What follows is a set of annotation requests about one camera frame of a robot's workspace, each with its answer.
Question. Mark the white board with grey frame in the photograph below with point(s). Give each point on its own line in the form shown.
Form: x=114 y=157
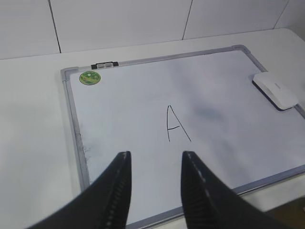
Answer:
x=156 y=108

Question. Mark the black and clear board clip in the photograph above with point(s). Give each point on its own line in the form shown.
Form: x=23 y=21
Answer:
x=104 y=65

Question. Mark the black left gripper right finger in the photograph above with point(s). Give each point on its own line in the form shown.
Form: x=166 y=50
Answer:
x=209 y=204

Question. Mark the white board eraser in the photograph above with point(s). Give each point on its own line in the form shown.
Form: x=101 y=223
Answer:
x=275 y=91

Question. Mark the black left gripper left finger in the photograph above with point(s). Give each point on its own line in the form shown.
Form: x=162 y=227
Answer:
x=103 y=205

